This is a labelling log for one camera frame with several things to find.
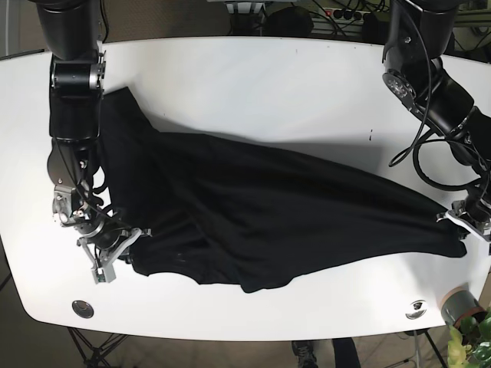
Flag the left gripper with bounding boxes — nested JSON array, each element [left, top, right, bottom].
[[437, 195, 490, 243]]

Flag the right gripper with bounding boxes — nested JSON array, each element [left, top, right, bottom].
[[52, 188, 152, 284]]

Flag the plain black T-shirt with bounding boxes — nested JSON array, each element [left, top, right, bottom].
[[100, 88, 466, 293]]

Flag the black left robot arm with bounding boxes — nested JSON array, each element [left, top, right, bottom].
[[382, 1, 490, 242]]

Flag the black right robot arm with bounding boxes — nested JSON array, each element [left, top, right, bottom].
[[35, 1, 151, 284]]

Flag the left metal table grommet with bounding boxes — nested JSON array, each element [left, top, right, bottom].
[[71, 300, 94, 319]]

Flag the metal table grommet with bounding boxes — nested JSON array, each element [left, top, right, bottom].
[[405, 300, 427, 320], [71, 300, 94, 319]]

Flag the grey plant pot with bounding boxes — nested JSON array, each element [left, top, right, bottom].
[[439, 287, 486, 329]]

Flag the right metal table grommet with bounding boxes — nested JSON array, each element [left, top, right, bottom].
[[405, 300, 427, 320]]

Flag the green potted plant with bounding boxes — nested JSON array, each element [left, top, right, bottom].
[[447, 311, 490, 368]]

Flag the person's dark shoes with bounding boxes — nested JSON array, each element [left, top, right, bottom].
[[292, 340, 318, 368]]

